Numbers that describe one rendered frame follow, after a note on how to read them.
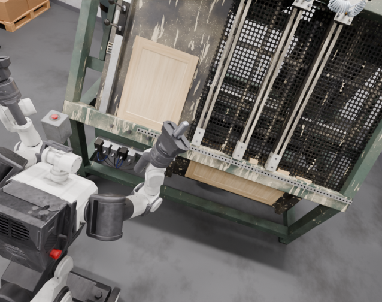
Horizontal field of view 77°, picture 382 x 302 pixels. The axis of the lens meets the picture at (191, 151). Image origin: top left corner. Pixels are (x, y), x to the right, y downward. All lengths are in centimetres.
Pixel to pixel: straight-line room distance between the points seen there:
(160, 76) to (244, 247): 172
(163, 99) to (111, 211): 104
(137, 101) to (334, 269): 244
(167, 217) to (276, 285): 114
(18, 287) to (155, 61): 138
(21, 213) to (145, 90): 116
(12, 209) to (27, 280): 36
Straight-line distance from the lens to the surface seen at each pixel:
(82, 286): 202
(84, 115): 190
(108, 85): 181
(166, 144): 81
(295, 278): 268
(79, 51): 188
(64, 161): 90
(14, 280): 117
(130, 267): 222
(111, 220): 89
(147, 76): 175
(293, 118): 176
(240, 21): 171
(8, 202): 90
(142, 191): 113
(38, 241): 87
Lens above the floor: 216
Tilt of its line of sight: 48 degrees down
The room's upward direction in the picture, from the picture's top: 21 degrees clockwise
